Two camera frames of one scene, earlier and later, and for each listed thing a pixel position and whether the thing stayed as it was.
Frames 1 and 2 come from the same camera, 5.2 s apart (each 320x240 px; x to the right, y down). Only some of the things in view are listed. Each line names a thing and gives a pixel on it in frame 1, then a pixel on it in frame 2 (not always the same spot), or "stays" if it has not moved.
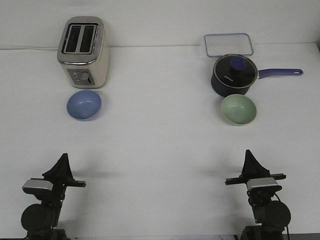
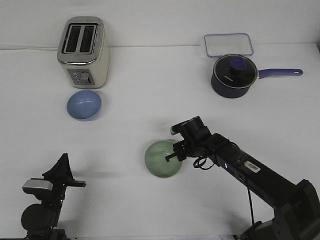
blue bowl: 84,105 stays
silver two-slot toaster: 83,52 stays
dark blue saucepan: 226,91 stays
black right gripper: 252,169 → 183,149
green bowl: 238,109 → 156,161
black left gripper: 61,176 stays
